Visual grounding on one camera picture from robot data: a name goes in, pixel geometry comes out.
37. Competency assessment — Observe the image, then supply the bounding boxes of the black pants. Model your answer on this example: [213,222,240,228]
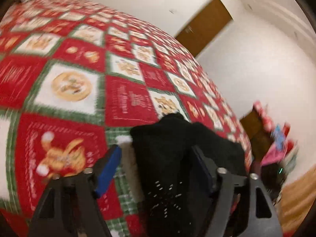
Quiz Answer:
[130,113,246,236]

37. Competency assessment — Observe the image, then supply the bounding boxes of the brown wooden dresser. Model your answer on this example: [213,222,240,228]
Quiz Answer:
[240,109,273,162]

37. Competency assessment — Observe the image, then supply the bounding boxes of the pile of colourful clothes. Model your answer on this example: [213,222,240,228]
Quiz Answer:
[253,101,299,174]

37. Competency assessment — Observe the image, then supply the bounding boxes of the brown wooden door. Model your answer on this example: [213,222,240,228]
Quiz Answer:
[176,0,233,57]

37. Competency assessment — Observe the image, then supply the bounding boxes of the red patchwork bedspread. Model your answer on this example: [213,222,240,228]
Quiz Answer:
[1,0,252,236]

